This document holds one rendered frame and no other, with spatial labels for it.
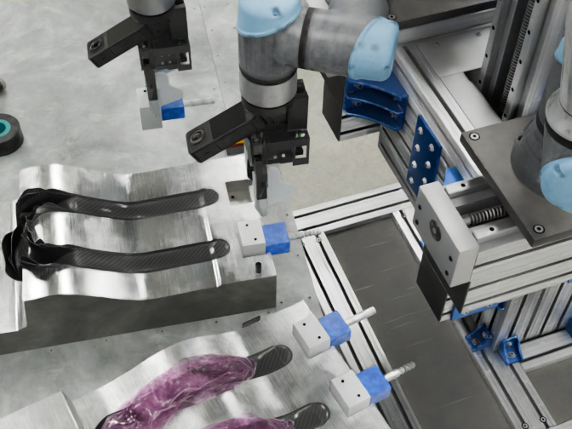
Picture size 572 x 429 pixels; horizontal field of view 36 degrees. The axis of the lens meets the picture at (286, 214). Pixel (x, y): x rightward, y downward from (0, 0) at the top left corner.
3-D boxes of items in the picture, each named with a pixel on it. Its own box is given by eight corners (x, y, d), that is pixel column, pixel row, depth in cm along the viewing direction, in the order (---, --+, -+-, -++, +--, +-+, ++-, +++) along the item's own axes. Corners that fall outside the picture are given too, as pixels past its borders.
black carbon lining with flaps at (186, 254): (216, 192, 150) (214, 154, 142) (233, 269, 140) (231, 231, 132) (5, 225, 144) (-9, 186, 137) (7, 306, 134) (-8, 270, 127)
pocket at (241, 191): (252, 192, 152) (251, 178, 149) (258, 215, 149) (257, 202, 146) (225, 196, 151) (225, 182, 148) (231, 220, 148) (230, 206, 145)
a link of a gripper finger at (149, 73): (158, 104, 145) (151, 55, 139) (149, 105, 145) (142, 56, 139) (156, 90, 149) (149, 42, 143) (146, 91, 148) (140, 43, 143)
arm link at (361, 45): (407, -11, 108) (318, -25, 109) (392, 48, 101) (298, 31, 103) (399, 40, 114) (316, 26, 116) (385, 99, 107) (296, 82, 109)
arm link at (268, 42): (299, 20, 101) (226, 8, 102) (296, 92, 110) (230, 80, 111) (313, -21, 106) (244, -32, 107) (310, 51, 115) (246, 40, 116)
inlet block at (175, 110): (212, 101, 159) (211, 78, 155) (217, 121, 156) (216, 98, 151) (139, 111, 157) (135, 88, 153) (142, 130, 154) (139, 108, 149)
